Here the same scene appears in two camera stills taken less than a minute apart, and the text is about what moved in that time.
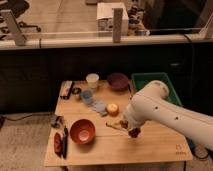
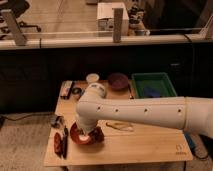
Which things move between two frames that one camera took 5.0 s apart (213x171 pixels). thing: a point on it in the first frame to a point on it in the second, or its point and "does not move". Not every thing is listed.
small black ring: (78, 90) does not move
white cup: (92, 79) does not move
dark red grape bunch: (133, 132) to (96, 135)
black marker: (65, 137) does not move
